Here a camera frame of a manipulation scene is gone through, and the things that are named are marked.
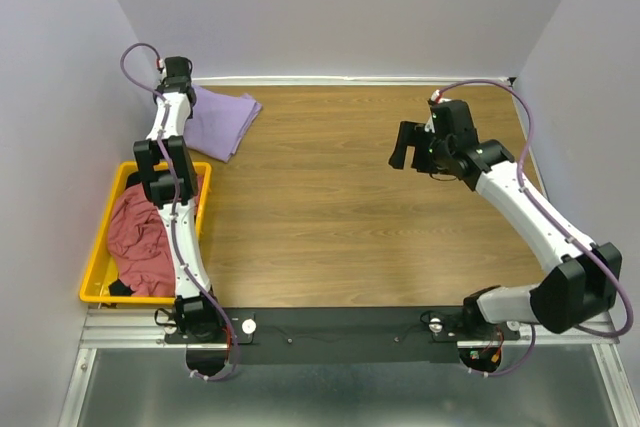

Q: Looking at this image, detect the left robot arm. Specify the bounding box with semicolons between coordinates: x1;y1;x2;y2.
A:
133;56;225;343

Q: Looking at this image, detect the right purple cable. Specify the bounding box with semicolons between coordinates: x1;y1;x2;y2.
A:
427;79;635;379

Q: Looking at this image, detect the black t shirt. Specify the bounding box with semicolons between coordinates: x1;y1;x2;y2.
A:
107;172;147;297

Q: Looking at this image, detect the aluminium frame rail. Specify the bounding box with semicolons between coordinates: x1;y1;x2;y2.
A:
59;308;634;426

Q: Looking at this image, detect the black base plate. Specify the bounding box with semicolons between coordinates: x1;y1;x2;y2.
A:
154;306;520;378

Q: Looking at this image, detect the yellow plastic bin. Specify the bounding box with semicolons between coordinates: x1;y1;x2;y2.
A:
79;161;212;306

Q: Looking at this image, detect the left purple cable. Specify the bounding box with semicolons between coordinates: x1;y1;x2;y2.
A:
119;42;241;383

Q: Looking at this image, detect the purple cable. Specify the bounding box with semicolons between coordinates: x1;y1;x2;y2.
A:
119;42;241;383
427;79;635;379

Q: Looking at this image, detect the purple t shirt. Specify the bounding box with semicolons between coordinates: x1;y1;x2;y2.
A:
184;86;262;163

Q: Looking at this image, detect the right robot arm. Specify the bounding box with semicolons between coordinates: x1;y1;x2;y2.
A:
389;100;622;334

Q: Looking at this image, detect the red t shirt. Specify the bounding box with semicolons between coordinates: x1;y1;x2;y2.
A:
107;183;175;297

